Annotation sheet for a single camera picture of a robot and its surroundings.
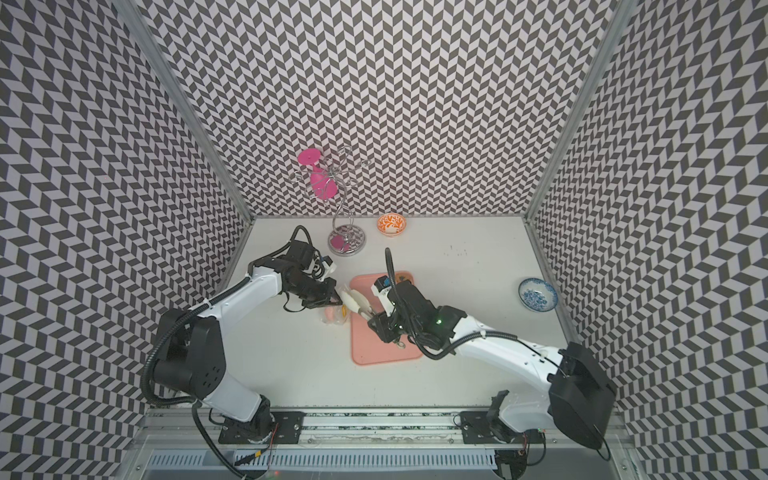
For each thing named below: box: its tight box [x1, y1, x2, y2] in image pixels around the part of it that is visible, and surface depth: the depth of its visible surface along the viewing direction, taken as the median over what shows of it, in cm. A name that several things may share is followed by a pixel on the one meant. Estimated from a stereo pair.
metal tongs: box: [339, 289, 376, 320], surface depth 82 cm
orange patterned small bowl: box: [377, 213, 407, 238], surface depth 114 cm
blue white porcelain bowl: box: [518, 277, 559, 313], surface depth 95 cm
